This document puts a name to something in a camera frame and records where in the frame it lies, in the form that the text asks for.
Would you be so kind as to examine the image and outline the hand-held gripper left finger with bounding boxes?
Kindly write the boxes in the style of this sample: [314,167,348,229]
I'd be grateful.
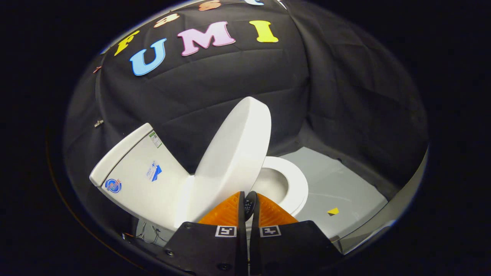
[163,192,248,276]

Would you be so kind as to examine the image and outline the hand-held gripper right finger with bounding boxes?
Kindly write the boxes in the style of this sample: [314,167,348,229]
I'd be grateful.
[251,193,343,276]

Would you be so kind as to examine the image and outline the white toilet lid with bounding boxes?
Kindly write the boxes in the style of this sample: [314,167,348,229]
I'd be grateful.
[175,97,272,228]

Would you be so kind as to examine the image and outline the white toilet with tank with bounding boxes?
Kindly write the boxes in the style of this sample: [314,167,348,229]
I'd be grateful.
[89,123,309,232]

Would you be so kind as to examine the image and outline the black backdrop cloth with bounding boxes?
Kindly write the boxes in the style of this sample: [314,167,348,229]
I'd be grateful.
[63,0,428,227]

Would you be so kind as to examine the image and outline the thin dark cables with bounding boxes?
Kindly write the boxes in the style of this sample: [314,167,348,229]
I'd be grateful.
[123,222,173,246]

